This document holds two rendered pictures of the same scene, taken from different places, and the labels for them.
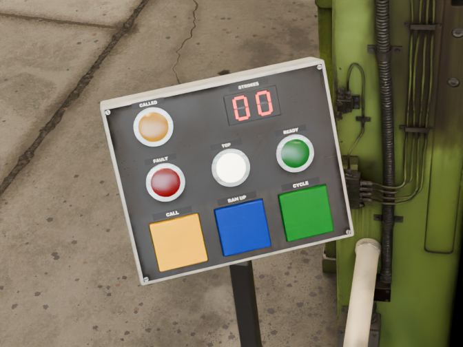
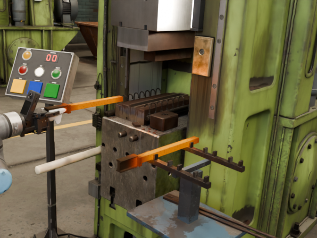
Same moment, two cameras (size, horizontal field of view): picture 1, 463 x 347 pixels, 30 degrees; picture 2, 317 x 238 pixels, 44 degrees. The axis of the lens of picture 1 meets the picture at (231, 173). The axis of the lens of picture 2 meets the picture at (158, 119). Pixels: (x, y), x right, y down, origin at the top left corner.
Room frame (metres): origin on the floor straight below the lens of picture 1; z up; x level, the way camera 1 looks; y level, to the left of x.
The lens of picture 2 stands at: (-0.71, -1.40, 1.51)
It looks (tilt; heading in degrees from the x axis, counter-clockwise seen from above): 17 degrees down; 22
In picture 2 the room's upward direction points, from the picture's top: 4 degrees clockwise
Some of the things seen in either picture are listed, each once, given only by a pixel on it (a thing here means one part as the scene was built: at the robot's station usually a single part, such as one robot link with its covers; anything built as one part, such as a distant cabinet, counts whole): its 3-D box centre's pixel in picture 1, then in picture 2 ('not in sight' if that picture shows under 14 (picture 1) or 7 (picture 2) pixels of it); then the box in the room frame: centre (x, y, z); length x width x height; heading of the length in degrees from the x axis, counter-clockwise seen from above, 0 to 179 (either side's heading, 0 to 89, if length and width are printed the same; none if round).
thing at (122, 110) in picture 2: not in sight; (156, 105); (1.16, -0.61, 0.96); 0.42 x 0.20 x 0.09; 163
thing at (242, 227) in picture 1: (242, 227); (35, 88); (0.92, -0.01, 1.01); 0.07 x 0.05 x 0.07; 98
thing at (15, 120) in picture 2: not in sight; (12, 124); (0.35, -0.39, 1.03); 0.10 x 0.05 x 0.09; 73
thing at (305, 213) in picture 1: (305, 212); (52, 90); (0.94, -0.11, 1.01); 0.07 x 0.05 x 0.07; 98
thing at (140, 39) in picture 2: not in sight; (161, 37); (1.16, -0.61, 1.32); 0.42 x 0.20 x 0.10; 163
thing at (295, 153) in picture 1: (295, 153); (56, 73); (0.98, -0.10, 1.09); 0.05 x 0.03 x 0.04; 73
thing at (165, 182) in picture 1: (165, 182); (22, 69); (0.95, 0.10, 1.09); 0.05 x 0.03 x 0.04; 73
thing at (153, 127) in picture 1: (153, 127); (27, 55); (1.00, 0.10, 1.16); 0.05 x 0.03 x 0.04; 73
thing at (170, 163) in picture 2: not in sight; (193, 157); (0.62, -1.00, 0.94); 0.23 x 0.06 x 0.02; 159
